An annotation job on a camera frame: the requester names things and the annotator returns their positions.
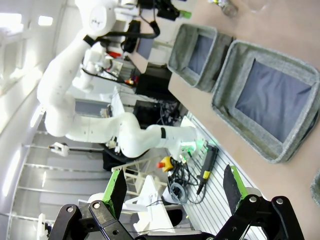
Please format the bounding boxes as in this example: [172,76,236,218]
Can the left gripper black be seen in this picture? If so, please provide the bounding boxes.
[156,0,193,20]

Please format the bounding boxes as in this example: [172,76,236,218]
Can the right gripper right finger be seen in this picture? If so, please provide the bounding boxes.
[214,163,306,240]

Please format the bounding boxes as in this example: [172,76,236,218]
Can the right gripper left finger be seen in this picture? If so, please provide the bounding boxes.
[48,167,137,240]

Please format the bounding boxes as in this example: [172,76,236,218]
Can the clear plastic cup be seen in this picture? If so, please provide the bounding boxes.
[248,0,267,13]

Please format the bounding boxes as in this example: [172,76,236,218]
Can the slotted aluminium mounting plate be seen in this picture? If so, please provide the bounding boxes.
[172,111,267,240]

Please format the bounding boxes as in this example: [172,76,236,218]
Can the white plastic stand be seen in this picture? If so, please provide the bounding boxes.
[122,174,176,233]

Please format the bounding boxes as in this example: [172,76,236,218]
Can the grey fabric basket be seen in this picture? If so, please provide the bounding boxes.
[211,39,320,165]
[309,168,320,201]
[166,23,237,94]

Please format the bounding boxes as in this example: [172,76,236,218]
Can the yellow red emergency stop button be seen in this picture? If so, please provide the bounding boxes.
[156,156,174,173]

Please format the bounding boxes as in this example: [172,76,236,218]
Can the black equipment box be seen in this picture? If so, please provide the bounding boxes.
[136,72,177,102]

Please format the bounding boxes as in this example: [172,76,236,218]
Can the white lattice frame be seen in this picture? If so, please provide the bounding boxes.
[111,159,157,198]

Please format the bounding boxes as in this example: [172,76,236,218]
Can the black handle yellow label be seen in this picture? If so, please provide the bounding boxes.
[196,146,219,196]

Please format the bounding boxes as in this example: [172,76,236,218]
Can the black cable bundle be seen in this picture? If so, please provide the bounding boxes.
[167,154,208,205]

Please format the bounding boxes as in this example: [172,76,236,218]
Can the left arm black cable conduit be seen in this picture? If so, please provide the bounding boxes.
[94,12,161,42]

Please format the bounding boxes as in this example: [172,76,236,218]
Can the white handle on pole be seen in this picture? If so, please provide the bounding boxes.
[23,141,105,157]

